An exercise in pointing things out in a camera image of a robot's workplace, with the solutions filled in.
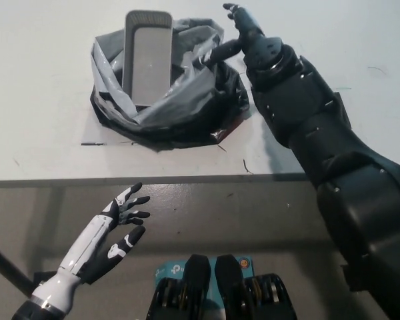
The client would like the grey perforated rectangular basket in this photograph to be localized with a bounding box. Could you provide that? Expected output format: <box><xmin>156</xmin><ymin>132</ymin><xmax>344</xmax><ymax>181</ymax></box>
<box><xmin>121</xmin><ymin>9</ymin><xmax>175</xmax><ymax>108</ymax></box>

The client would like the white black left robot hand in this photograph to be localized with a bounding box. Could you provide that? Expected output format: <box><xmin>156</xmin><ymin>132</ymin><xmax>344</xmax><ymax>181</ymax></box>
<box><xmin>57</xmin><ymin>182</ymin><xmax>151</xmax><ymax>285</ymax></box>

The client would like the black ribbed robot body block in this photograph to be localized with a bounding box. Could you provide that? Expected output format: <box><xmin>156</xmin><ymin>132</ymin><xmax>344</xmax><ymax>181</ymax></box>
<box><xmin>215</xmin><ymin>254</ymin><xmax>299</xmax><ymax>320</ymax></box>
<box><xmin>146</xmin><ymin>254</ymin><xmax>211</xmax><ymax>320</ymax></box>

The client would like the grey black plastic bag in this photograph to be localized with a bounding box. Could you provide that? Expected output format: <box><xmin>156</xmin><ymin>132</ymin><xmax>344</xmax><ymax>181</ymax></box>
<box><xmin>89</xmin><ymin>18</ymin><xmax>251</xmax><ymax>153</ymax></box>

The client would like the teal printed box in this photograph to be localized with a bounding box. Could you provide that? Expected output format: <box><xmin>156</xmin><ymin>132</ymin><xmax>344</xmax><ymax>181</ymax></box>
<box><xmin>154</xmin><ymin>255</ymin><xmax>255</xmax><ymax>320</ymax></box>

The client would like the black slanted table leg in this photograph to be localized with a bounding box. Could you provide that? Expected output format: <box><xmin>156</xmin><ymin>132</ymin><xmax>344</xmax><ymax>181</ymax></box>
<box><xmin>0</xmin><ymin>238</ymin><xmax>35</xmax><ymax>298</ymax></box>

